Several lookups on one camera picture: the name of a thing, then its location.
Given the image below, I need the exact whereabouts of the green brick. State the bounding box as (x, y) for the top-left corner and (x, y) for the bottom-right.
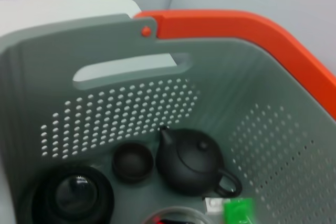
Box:
(222, 197), (257, 224)

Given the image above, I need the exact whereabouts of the orange basket carry handle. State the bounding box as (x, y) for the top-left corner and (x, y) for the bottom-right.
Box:
(133, 10), (336, 120)

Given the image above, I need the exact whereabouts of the small black clay cup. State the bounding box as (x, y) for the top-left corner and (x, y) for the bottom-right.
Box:
(111, 142), (154, 184)

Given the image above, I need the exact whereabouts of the translucent white brick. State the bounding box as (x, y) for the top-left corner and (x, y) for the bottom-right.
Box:
(204, 197), (223, 214)

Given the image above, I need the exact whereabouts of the grey perforated storage basket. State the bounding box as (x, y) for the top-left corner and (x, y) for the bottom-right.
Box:
(0, 13), (336, 224)

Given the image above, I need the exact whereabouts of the black clay teapot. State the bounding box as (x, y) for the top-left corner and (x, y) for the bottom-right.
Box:
(156, 125), (242, 198)

